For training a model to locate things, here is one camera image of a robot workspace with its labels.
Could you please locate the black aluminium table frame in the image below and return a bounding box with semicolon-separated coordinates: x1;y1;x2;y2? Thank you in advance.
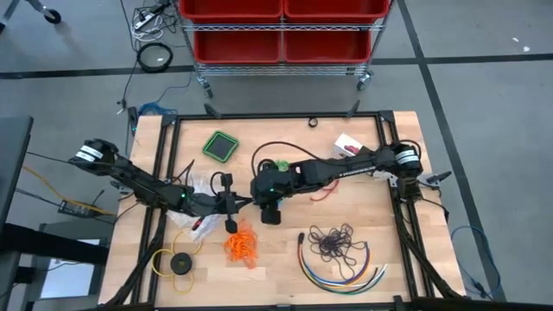
99;110;470;311

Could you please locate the metal wire shelf cart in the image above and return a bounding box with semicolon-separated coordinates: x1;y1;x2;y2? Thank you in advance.
172;0;392;98

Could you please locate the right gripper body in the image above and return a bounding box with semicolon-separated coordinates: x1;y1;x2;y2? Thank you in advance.
261;202;283;226

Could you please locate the black rolling workbench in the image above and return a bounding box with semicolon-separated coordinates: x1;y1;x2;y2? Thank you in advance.
0;0;62;26

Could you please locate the green square collapsible container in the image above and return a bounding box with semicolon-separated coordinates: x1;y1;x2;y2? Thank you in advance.
201;130;240;164

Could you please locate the white box hot dog print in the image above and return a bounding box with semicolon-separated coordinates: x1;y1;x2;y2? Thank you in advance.
334;132;368;159

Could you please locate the dark brown rubber band pile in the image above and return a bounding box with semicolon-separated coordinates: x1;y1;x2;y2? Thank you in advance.
308;223;367;281

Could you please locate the yellow rubber band ring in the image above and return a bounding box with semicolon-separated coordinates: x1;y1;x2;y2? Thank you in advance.
150;228;204;295

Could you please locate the black spool red wire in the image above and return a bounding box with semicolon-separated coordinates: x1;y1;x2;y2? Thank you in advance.
309;179;341;203

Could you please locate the blue floor cable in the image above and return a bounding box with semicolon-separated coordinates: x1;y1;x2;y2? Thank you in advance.
137;102;179;117

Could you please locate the clear plastic bag pile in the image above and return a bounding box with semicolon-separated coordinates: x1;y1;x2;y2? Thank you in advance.
166;172;226;242

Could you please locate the coloured tube bundle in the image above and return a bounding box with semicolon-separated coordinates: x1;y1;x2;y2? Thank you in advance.
296;232;388;295

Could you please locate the white power strip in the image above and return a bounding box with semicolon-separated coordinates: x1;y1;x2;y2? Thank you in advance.
133;11;156;30

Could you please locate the black desk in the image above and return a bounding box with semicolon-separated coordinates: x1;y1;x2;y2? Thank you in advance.
0;115;35;225

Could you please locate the orange rubber band pile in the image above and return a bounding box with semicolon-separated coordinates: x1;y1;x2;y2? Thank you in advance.
223;218;259;270

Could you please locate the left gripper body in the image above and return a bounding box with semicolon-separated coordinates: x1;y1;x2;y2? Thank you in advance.
185;192;231;217

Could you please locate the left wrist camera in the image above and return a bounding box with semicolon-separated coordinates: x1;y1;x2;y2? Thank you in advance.
219;172;235;194

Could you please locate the small black device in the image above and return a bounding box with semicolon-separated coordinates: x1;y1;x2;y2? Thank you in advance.
127;106;140;133

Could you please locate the black power brick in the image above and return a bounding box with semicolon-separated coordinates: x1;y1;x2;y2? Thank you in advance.
58;199;92;218

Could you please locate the black right camera cable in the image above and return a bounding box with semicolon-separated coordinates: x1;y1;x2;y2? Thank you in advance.
251;141;334;174

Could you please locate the red plastic bin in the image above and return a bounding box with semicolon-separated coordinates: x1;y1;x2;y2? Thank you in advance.
193;29;283;65
179;0;284;23
283;29;372;65
283;0;391;23

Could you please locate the white coiled cable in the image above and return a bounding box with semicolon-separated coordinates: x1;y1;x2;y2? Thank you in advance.
130;19;168;43

